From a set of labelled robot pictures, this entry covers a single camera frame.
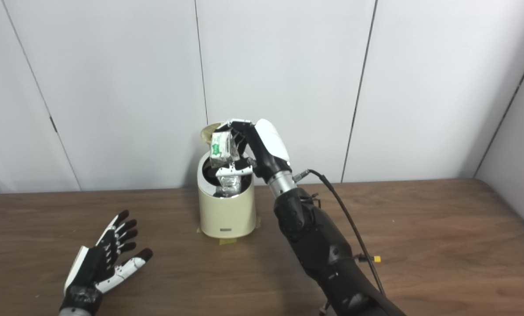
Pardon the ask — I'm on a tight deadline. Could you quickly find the cream round bin lid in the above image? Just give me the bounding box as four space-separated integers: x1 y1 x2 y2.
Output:
200 122 227 144

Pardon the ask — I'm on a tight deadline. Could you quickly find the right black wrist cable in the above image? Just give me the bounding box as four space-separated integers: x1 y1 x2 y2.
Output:
293 169 386 295

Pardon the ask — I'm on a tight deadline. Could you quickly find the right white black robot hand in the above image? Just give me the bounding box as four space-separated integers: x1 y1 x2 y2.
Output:
216 118 293 185

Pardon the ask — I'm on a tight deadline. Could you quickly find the white green milk carton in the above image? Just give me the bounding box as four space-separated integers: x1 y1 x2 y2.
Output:
210 129 242 197

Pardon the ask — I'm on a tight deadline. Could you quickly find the cream-colored cylindrical bin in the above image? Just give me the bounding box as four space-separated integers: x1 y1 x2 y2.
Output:
197 151 257 239

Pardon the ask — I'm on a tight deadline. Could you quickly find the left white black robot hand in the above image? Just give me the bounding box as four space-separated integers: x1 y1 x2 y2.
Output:
59 210 154 314

